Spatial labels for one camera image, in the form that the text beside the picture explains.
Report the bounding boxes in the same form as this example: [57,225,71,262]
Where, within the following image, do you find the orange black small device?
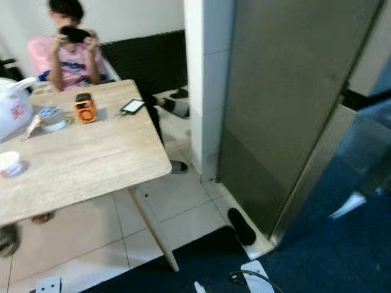
[73,93,97,125]

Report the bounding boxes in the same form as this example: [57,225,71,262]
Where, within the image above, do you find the white red lidded paper cup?
[0,151,23,178]

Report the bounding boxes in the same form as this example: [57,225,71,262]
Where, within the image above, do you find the light wooden dining table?
[0,79,173,272]

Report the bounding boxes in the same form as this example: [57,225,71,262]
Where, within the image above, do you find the dark floor mat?
[82,183,391,293]

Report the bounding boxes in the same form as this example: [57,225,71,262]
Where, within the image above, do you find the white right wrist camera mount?
[241,260,276,293]

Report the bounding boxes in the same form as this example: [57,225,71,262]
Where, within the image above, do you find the black metal stand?
[0,58,18,80]

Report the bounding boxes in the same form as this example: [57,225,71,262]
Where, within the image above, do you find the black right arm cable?
[228,269,285,293]

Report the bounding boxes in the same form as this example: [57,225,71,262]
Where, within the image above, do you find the white plastic takeaway bag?
[0,78,38,141]

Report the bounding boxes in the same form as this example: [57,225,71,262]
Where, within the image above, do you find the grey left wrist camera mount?
[35,276,62,293]

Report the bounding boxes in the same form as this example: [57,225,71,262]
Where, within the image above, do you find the person in pink shirt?
[27,0,190,175]

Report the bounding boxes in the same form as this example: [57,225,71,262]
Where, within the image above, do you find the person in blue shirt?
[0,211,54,258]

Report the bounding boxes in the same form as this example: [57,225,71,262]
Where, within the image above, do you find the black foam wall panel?
[101,29,187,95]

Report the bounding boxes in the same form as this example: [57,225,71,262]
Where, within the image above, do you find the black smartphone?
[120,98,147,116]

